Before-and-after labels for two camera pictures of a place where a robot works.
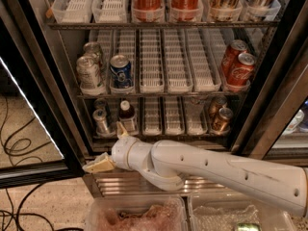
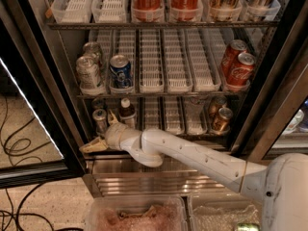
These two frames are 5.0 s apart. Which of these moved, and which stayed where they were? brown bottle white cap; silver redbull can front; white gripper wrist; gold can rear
Moved: white gripper wrist
Stayed: brown bottle white cap; gold can rear; silver redbull can front
